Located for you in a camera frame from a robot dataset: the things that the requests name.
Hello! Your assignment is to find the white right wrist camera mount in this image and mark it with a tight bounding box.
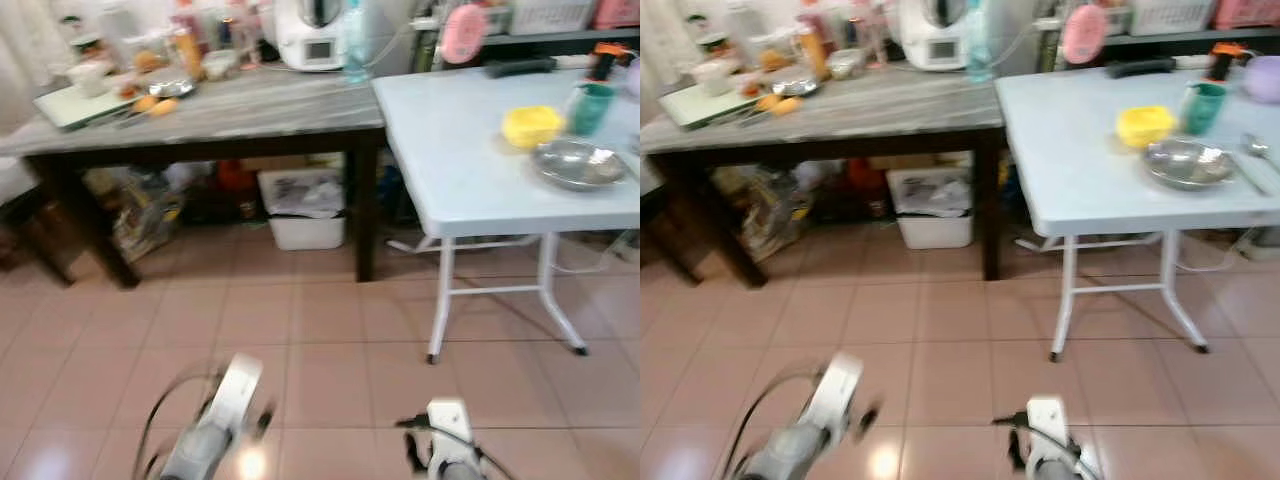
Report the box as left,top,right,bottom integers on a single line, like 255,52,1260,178
1024,396,1073,463
426,398,473,467

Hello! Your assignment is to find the clear plastic bag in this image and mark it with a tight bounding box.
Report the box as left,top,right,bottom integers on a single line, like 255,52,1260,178
108,168,188,263
738,168,813,263

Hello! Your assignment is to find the red container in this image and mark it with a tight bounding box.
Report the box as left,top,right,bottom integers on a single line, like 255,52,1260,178
844,157,888,197
214,159,258,198

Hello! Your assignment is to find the stainless steel bowl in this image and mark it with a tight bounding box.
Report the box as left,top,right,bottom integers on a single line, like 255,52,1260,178
1142,137,1239,191
531,139,630,192

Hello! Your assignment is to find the black bottle orange cap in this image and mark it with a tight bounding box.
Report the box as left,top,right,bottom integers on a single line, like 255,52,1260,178
1206,41,1252,84
587,41,634,84

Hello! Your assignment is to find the white folding table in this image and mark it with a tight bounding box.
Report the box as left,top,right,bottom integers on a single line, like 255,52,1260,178
371,66,641,364
994,64,1280,364

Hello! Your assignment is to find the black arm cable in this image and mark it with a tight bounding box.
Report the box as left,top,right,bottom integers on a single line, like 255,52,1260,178
992,411,1103,479
131,366,219,479
394,413,493,479
724,368,819,479

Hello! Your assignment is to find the orange sauce bottle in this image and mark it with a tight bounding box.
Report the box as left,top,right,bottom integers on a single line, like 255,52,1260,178
174,27,205,82
799,24,832,82

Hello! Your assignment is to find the metal spoon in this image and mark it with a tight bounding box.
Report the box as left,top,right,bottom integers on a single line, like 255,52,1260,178
1239,132,1280,177

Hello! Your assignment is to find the dark metal shelf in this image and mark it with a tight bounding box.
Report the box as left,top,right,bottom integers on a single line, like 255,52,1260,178
1035,0,1280,73
413,0,641,73

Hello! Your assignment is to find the white cup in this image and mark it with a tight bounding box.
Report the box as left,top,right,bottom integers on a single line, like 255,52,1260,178
691,61,737,99
67,61,114,99

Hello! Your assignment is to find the dark wooden table marble top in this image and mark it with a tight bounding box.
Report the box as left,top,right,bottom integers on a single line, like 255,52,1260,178
640,64,1007,291
0,64,388,291

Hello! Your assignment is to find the pink storage basket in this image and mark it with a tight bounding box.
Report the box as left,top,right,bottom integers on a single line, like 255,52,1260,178
1213,0,1280,30
593,0,641,30

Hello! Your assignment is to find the white storage basket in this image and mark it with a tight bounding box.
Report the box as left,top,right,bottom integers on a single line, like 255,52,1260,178
1127,0,1217,37
505,0,597,37

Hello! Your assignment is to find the clear blue water bottle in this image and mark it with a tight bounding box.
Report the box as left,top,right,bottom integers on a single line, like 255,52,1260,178
964,0,997,84
342,0,374,86

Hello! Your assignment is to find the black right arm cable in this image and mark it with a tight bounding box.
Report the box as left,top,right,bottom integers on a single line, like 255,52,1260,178
394,413,493,479
992,411,1103,479

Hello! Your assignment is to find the pink round fan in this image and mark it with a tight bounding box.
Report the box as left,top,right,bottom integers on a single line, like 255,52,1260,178
1059,3,1110,66
439,3,490,66

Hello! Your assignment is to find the white kitchen appliance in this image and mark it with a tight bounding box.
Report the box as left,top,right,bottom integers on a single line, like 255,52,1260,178
272,0,352,74
896,0,972,74

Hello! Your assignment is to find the green plastic cup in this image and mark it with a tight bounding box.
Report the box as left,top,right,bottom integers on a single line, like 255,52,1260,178
1180,82,1228,138
567,82,617,138

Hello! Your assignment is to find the white plastic bin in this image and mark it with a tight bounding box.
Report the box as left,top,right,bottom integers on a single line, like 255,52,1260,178
257,167,349,252
887,165,975,251

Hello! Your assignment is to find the long black object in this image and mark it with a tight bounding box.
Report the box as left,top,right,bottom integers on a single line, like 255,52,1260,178
1107,57,1179,80
484,57,558,80

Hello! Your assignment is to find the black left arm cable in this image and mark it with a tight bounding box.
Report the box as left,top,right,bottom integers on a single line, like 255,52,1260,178
131,366,219,479
724,368,819,479

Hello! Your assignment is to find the yellow plastic bowl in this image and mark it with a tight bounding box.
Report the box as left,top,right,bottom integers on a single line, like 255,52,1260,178
1115,104,1179,150
501,104,567,150

